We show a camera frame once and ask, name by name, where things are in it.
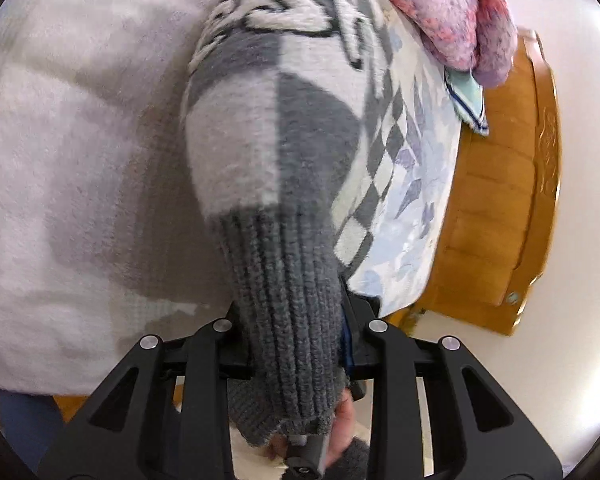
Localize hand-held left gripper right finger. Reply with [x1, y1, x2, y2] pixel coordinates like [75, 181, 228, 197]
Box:
[340, 287, 563, 480]

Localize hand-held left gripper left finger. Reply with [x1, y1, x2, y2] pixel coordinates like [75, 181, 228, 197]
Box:
[37, 317, 253, 480]

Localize grey white checkered cardigan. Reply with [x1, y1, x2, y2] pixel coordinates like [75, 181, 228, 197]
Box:
[180, 0, 426, 448]

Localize person's right hand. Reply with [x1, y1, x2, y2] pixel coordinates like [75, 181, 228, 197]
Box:
[325, 389, 357, 467]

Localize blue floral bed sheet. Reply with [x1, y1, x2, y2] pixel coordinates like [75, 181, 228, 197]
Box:
[350, 10, 463, 313]

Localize person's blue pants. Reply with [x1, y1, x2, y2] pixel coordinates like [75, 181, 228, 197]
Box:
[0, 390, 66, 473]

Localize wooden bed headboard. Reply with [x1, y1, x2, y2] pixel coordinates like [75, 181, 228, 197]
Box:
[385, 30, 563, 336]

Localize white fleece mattress pad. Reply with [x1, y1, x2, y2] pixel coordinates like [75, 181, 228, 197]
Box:
[0, 0, 241, 396]

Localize light blue pillow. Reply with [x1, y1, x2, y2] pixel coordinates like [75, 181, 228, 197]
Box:
[444, 67, 490, 137]

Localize purple floral quilt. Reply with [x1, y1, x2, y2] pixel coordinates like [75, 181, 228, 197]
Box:
[355, 0, 518, 88]

